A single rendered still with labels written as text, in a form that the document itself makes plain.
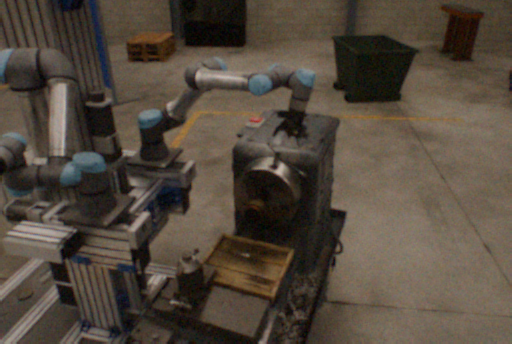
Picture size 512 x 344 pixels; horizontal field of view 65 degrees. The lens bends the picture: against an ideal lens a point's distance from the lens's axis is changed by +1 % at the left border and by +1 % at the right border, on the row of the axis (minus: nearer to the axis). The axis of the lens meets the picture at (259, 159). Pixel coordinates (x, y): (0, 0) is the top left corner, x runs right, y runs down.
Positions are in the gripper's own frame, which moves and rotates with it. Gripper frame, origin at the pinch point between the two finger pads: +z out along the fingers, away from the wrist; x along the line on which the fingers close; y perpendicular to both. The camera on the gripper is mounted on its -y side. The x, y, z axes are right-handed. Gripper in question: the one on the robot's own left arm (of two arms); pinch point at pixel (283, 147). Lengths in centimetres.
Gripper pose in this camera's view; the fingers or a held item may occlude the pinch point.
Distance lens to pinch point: 172.0
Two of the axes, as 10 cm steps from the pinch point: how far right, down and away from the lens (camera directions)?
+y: 4.0, 5.4, -7.4
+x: 8.9, -0.6, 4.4
